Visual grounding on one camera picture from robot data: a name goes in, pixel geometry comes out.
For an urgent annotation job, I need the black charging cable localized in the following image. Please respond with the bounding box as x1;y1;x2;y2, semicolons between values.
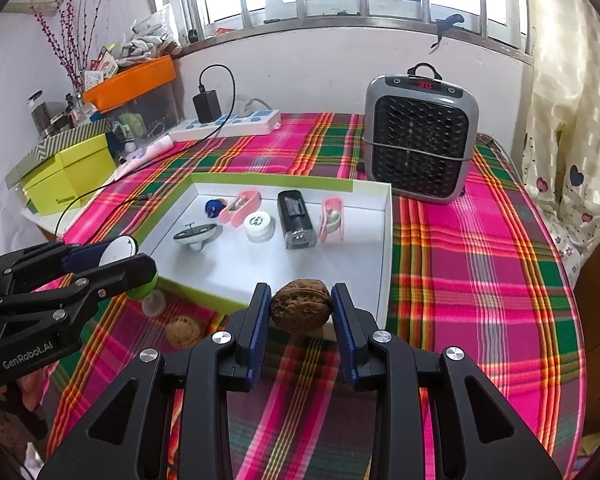
52;63;237;239

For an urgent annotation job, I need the black hook on windowsill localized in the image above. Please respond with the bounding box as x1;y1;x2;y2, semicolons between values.
430;13;465;50

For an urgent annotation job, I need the pink clip with white insert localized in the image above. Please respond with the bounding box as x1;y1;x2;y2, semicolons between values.
219;188;262;228

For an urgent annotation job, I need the grey chevron pattern box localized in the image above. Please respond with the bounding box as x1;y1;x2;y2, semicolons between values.
5;118;111;188

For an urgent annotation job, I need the glass jar with dark lid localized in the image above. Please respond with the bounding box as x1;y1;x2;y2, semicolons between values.
27;90;50;136

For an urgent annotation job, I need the heart patterned curtain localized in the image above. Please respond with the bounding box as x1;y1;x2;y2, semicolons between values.
522;0;600;283

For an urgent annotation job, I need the orange lid storage bin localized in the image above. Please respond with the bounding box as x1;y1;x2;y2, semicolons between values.
82;56;182;146

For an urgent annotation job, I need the person's left hand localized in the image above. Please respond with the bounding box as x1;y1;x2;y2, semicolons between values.
0;363;58;428

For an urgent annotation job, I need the grey black fan heater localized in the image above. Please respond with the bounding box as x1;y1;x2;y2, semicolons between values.
362;62;479;204

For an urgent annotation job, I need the white blue power strip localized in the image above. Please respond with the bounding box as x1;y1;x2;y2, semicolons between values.
168;110;282;142

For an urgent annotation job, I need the yellow-green cardboard box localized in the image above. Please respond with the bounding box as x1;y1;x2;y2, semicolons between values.
21;134;116;216

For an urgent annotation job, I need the dark brown walnut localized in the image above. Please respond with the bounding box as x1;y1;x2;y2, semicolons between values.
270;278;332;335

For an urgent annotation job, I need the white disc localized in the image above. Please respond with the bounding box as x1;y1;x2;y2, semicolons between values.
99;235;158;301

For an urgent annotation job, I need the white ribbed cap bottle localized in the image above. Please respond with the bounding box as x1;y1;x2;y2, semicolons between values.
242;210;275;244

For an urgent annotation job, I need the green and white cardboard tray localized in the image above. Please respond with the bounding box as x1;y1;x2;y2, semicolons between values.
134;172;392;327

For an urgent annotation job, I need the white purple tube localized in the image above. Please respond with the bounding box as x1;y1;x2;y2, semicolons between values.
114;134;174;180

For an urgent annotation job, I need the black power adapter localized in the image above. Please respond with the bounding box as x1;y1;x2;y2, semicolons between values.
193;90;222;124

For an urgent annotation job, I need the black disc spinning top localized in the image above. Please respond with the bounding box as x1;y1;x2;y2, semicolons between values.
173;223;218;252

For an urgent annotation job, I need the light brown walnut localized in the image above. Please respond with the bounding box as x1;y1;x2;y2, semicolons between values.
164;315;204;350

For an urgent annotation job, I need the black cylindrical electric device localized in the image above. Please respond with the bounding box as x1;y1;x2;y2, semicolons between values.
277;190;317;250

